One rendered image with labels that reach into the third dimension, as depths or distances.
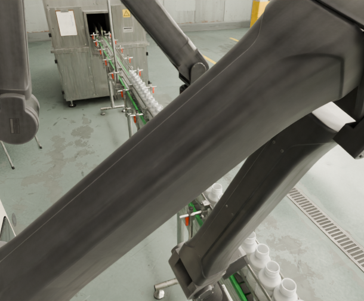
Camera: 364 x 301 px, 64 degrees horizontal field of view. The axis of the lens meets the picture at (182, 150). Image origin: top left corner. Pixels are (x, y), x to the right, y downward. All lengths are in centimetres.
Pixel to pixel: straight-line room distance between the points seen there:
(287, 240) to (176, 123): 241
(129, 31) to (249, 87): 449
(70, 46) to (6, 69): 400
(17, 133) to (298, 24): 54
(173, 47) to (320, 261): 213
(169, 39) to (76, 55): 403
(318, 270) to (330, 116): 221
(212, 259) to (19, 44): 47
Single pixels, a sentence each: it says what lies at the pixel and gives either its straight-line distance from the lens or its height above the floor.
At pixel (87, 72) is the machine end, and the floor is 53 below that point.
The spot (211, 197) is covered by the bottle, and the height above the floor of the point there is 112.
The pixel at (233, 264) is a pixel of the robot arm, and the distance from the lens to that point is 57.
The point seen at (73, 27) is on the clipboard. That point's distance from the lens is 454.
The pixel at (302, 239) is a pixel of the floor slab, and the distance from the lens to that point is 261.
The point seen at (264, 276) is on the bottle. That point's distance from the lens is 88.
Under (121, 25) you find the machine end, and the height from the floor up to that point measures 115.
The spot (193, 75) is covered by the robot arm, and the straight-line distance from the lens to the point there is 65.
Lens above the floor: 183
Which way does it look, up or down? 32 degrees down
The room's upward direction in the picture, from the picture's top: straight up
